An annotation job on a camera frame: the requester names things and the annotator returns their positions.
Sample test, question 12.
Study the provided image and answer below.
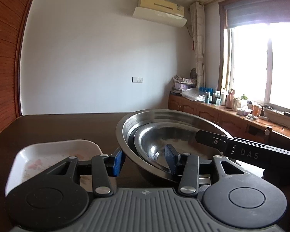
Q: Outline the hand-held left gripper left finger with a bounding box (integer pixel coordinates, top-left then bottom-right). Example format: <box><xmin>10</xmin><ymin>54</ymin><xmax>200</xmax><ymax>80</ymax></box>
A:
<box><xmin>42</xmin><ymin>148</ymin><xmax>126</xmax><ymax>198</ymax></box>

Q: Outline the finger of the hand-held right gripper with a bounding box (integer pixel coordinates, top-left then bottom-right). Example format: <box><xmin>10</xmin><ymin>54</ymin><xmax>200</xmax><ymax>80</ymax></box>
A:
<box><xmin>195</xmin><ymin>130</ymin><xmax>233</xmax><ymax>154</ymax></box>

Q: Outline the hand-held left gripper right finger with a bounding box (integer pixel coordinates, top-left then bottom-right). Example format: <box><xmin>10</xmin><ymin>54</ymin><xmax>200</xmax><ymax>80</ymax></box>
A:
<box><xmin>165</xmin><ymin>143</ymin><xmax>247</xmax><ymax>195</ymax></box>

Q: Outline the small steel bowl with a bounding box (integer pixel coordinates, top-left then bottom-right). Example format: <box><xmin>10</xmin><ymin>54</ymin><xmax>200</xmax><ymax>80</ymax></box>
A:
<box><xmin>134</xmin><ymin>122</ymin><xmax>223</xmax><ymax>175</ymax></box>

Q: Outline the medium steel bowl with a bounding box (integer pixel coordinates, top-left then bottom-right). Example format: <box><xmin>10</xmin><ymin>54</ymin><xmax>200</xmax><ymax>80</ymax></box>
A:
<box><xmin>125</xmin><ymin>119</ymin><xmax>229</xmax><ymax>182</ymax></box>

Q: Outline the large steel bowl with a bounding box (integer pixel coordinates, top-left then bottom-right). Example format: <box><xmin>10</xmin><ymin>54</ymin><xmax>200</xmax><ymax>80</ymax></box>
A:
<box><xmin>115</xmin><ymin>109</ymin><xmax>233</xmax><ymax>185</ymax></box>

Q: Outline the white floral plate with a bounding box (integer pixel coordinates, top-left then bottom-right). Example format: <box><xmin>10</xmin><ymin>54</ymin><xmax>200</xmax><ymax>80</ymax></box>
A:
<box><xmin>5</xmin><ymin>139</ymin><xmax>116</xmax><ymax>197</ymax></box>

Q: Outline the brown wooden cabinet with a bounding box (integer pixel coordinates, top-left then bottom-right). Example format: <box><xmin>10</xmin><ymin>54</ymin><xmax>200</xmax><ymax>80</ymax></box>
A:
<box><xmin>168</xmin><ymin>94</ymin><xmax>290</xmax><ymax>155</ymax></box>

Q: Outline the group of toiletry bottles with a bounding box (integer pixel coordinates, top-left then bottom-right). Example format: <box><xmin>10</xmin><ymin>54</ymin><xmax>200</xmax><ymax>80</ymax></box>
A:
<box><xmin>199</xmin><ymin>86</ymin><xmax>228</xmax><ymax>106</ymax></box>

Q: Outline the tissue box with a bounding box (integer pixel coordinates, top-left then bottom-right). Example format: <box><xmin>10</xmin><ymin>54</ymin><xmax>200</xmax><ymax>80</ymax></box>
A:
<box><xmin>236</xmin><ymin>108</ymin><xmax>252</xmax><ymax>117</ymax></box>

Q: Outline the pink kettle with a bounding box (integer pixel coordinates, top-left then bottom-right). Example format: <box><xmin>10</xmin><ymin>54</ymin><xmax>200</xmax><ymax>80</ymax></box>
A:
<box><xmin>226</xmin><ymin>88</ymin><xmax>235</xmax><ymax>109</ymax></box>

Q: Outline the clear plastic bag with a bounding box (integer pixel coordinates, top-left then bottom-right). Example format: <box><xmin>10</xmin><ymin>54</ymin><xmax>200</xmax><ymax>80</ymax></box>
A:
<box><xmin>181</xmin><ymin>88</ymin><xmax>206</xmax><ymax>102</ymax></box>

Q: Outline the pile of newspapers and boxes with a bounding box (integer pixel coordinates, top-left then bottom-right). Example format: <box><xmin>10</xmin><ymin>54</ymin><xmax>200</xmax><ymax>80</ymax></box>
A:
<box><xmin>171</xmin><ymin>75</ymin><xmax>198</xmax><ymax>95</ymax></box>

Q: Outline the wood-framed window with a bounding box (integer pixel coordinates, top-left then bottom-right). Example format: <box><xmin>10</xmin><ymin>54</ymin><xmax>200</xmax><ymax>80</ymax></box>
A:
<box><xmin>218</xmin><ymin>0</ymin><xmax>290</xmax><ymax>113</ymax></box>

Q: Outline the patterned beige curtain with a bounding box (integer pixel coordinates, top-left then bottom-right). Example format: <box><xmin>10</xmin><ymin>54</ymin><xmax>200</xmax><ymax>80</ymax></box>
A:
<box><xmin>189</xmin><ymin>2</ymin><xmax>206</xmax><ymax>88</ymax></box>

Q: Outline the white air deflector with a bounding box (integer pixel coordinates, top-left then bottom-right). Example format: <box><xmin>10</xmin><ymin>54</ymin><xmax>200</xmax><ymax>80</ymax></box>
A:
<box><xmin>132</xmin><ymin>6</ymin><xmax>187</xmax><ymax>28</ymax></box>

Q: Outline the grey window blind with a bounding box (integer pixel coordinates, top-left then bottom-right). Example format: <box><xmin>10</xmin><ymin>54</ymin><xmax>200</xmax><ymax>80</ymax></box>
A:
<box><xmin>222</xmin><ymin>0</ymin><xmax>290</xmax><ymax>29</ymax></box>

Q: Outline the brown wooden wardrobe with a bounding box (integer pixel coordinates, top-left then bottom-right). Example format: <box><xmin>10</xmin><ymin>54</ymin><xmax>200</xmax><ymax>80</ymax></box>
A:
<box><xmin>0</xmin><ymin>0</ymin><xmax>38</xmax><ymax>142</ymax></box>

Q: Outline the yellowed wall air conditioner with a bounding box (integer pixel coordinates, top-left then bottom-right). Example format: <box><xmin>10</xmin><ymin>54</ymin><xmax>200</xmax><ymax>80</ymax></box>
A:
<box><xmin>137</xmin><ymin>0</ymin><xmax>185</xmax><ymax>18</ymax></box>

